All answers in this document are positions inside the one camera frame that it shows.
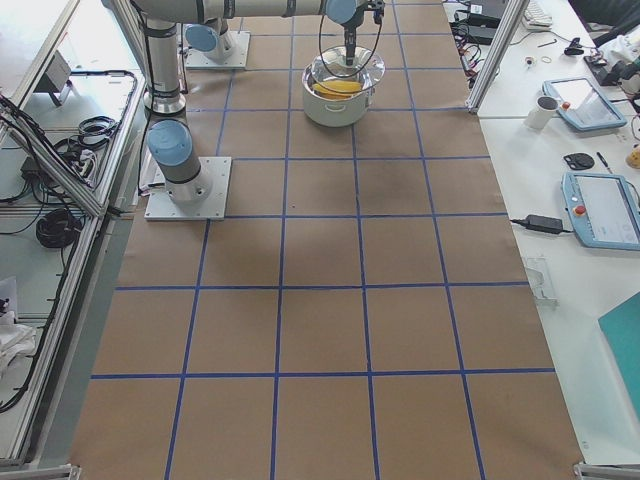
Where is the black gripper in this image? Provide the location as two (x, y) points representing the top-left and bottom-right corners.
(344, 0), (385, 65)

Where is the glass pot lid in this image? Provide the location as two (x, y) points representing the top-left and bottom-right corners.
(310, 46), (386, 94)

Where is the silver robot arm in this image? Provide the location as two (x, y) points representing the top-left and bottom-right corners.
(103, 1), (384, 205)

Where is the pale green electric pot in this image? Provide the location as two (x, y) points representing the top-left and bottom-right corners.
(302, 61), (381, 127)

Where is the white mug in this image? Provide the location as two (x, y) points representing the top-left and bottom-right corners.
(524, 95), (559, 130)

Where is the blue teach pendant far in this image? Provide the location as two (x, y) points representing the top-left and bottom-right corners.
(542, 77), (627, 132)

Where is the blue teach pendant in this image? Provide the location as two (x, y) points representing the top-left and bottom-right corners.
(542, 77), (627, 132)
(561, 172), (639, 251)

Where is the black power adapter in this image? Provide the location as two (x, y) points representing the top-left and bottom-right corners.
(525, 214), (564, 235)

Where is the clear plastic holder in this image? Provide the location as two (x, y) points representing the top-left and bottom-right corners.
(522, 256), (558, 308)

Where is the blue teach pendant near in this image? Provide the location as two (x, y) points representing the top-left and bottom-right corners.
(561, 172), (639, 251)

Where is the teal folder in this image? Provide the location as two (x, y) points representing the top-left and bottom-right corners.
(599, 293), (639, 383)

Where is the white crumpled cloth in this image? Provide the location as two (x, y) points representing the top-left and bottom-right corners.
(1, 310), (37, 375)

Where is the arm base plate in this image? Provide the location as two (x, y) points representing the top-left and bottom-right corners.
(185, 30), (251, 70)
(144, 157), (232, 221)

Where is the coiled black cable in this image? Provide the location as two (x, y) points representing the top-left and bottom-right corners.
(35, 207), (84, 250)

